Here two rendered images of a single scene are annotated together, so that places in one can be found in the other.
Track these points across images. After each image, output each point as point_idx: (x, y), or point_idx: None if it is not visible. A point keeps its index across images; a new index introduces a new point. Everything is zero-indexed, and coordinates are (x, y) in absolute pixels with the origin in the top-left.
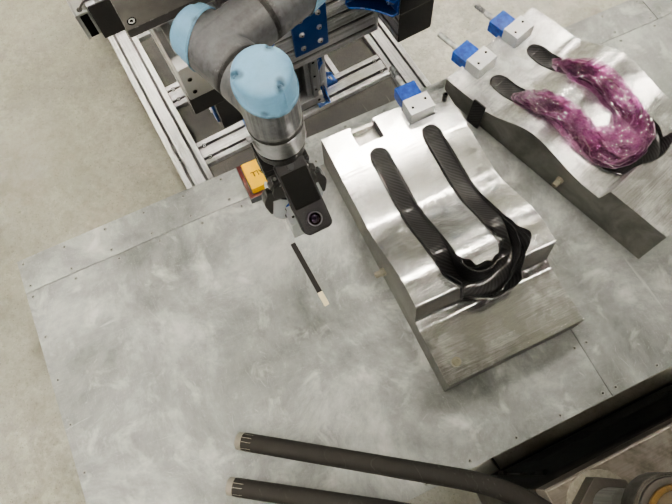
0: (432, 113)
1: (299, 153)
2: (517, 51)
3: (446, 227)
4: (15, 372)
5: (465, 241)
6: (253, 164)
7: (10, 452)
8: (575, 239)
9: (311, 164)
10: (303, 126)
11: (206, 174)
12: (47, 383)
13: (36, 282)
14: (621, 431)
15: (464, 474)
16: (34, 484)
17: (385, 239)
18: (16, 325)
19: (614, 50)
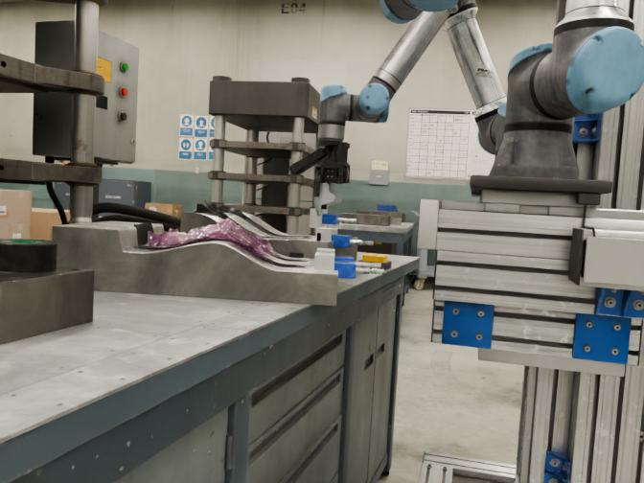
0: None
1: (318, 142)
2: (310, 265)
3: (247, 223)
4: (448, 436)
5: (231, 215)
6: (382, 255)
7: (399, 421)
8: None
9: (319, 165)
10: (321, 126)
11: (510, 474)
12: (427, 440)
13: (402, 256)
14: None
15: (165, 214)
16: None
17: (273, 229)
18: (483, 446)
19: (226, 244)
